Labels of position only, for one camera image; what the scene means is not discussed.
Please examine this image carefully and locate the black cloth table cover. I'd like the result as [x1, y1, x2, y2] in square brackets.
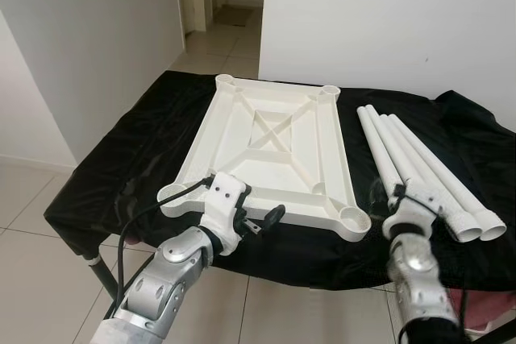
[43, 70, 516, 292]

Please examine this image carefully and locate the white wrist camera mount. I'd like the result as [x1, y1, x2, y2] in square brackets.
[385, 185, 443, 238]
[198, 173, 252, 258]

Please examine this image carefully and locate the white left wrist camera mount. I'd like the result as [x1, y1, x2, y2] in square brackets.
[198, 173, 252, 258]

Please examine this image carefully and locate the brown door mat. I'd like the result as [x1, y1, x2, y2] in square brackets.
[211, 4, 260, 27]

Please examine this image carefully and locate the white plastic table top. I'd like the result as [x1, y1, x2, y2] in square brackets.
[157, 74, 373, 242]

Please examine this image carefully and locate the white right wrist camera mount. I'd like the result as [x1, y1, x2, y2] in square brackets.
[385, 185, 443, 238]

